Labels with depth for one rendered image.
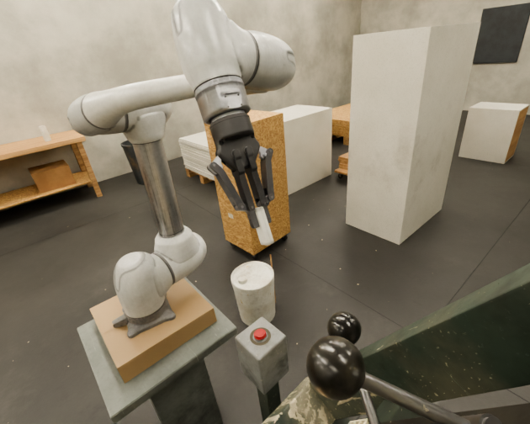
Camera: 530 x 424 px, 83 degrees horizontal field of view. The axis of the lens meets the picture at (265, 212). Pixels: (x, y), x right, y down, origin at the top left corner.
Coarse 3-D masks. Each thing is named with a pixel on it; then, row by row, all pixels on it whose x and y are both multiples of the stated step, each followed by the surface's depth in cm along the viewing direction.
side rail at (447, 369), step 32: (480, 288) 43; (512, 288) 35; (448, 320) 43; (480, 320) 39; (512, 320) 36; (384, 352) 55; (416, 352) 50; (448, 352) 45; (480, 352) 41; (512, 352) 38; (416, 384) 52; (448, 384) 47; (480, 384) 43; (512, 384) 39
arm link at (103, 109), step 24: (264, 48) 57; (288, 48) 63; (264, 72) 59; (288, 72) 64; (96, 96) 77; (120, 96) 73; (144, 96) 72; (168, 96) 72; (192, 96) 73; (96, 120) 81
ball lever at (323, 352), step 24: (336, 336) 20; (312, 360) 19; (336, 360) 18; (360, 360) 19; (312, 384) 19; (336, 384) 18; (360, 384) 18; (384, 384) 19; (408, 408) 19; (432, 408) 19
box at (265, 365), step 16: (240, 336) 97; (272, 336) 96; (240, 352) 98; (256, 352) 91; (272, 352) 92; (256, 368) 93; (272, 368) 95; (288, 368) 102; (256, 384) 99; (272, 384) 98
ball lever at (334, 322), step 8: (344, 312) 34; (336, 320) 34; (344, 320) 33; (352, 320) 34; (328, 328) 34; (336, 328) 33; (344, 328) 33; (352, 328) 33; (360, 328) 34; (344, 336) 33; (352, 336) 33; (360, 392) 31; (368, 392) 31; (368, 400) 30; (368, 408) 30; (368, 416) 30; (376, 416) 29
